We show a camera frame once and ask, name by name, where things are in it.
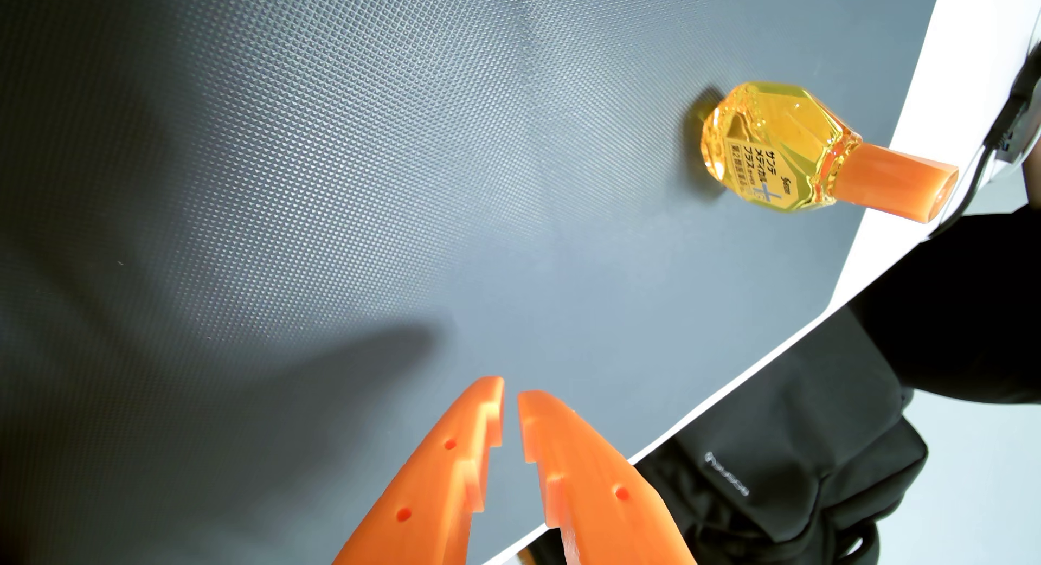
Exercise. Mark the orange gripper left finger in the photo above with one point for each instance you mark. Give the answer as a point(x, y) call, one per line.
point(431, 492)

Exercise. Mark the black fabric bag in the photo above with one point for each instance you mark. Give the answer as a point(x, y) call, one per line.
point(781, 451)

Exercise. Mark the yellow eyedrop bottle orange cap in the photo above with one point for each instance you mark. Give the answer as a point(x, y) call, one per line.
point(781, 146)

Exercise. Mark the person in black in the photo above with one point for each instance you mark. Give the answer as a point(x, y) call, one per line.
point(968, 305)

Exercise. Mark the grey textured mat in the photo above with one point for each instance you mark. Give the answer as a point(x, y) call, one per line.
point(407, 183)

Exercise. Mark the person's hand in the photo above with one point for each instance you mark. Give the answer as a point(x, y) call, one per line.
point(1034, 174)

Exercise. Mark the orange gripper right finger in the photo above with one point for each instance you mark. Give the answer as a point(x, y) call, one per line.
point(602, 500)

